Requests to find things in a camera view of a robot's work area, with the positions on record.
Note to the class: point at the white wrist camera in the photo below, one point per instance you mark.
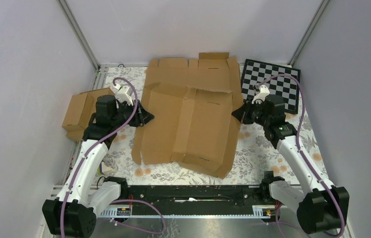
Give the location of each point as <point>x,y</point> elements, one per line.
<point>123,93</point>
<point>260,93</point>

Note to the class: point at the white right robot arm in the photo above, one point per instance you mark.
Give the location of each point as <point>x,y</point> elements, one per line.
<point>320,206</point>

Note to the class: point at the floral patterned table mat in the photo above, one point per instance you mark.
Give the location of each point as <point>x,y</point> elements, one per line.
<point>253,156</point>

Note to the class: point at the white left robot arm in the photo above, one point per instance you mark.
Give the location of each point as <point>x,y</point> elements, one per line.
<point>74,212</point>

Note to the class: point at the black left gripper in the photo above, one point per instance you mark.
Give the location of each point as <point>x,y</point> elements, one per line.
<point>142,116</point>

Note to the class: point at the brown cardboard box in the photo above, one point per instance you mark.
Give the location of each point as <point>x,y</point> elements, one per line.
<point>79,111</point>
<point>193,127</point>

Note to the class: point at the folded brown cardboard box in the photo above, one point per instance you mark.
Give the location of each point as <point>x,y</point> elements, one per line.
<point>79,111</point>

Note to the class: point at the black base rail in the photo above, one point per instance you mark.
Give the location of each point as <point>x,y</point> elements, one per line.
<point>193,201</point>

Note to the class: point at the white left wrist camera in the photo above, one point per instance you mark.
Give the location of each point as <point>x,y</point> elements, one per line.
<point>123,93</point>

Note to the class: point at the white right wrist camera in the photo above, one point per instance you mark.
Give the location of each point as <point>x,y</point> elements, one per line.
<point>260,93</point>

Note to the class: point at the black white checkerboard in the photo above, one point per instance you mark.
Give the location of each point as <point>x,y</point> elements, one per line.
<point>255,72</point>

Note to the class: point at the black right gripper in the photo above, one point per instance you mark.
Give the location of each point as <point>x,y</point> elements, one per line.
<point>242,113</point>

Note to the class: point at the brown flat cardboard sheet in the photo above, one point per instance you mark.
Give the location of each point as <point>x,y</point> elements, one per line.
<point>212,71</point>

